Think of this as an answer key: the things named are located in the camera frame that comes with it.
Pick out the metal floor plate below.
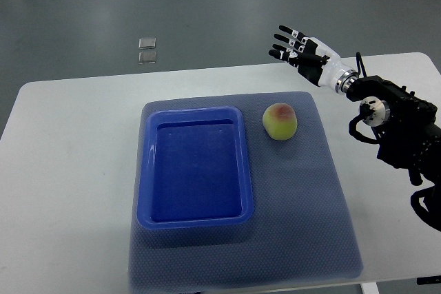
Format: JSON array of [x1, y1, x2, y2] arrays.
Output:
[[139, 50, 156, 64], [139, 37, 156, 50]]

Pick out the blue plastic tray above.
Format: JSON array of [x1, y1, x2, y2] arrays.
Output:
[[136, 106, 254, 230]]

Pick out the black table edge bracket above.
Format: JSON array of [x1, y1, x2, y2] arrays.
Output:
[[416, 275, 441, 285]]

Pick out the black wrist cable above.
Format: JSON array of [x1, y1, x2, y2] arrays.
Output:
[[355, 52, 368, 78]]

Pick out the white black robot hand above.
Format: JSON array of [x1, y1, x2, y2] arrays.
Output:
[[269, 25, 359, 94]]

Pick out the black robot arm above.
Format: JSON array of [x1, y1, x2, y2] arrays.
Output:
[[343, 76, 440, 230]]

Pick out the green red peach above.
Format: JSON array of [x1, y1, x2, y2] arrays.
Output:
[[262, 103, 298, 141]]

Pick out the white table leg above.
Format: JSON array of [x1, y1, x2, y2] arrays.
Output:
[[360, 282, 380, 294]]

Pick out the upper metal floor plate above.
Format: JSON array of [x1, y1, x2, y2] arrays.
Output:
[[139, 37, 156, 50]]

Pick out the lower metal floor plate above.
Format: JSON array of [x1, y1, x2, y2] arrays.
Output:
[[139, 50, 156, 64]]

